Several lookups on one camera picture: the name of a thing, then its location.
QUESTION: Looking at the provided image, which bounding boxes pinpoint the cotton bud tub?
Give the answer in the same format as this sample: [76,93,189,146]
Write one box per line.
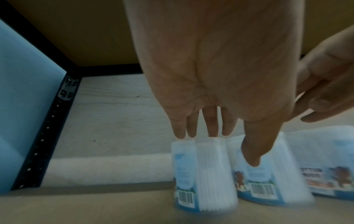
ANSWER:
[225,131,316,207]
[170,137,240,214]
[285,125,354,197]

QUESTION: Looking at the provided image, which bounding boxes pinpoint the black metal wooden shelf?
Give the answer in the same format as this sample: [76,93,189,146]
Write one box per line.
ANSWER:
[0,0,354,224]

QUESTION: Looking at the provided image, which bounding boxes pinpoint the person's right hand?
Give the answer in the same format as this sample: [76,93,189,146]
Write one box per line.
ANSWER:
[287,25,354,123]

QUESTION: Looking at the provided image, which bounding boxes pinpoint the person's left hand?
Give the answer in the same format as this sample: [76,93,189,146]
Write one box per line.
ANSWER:
[123,0,306,168]

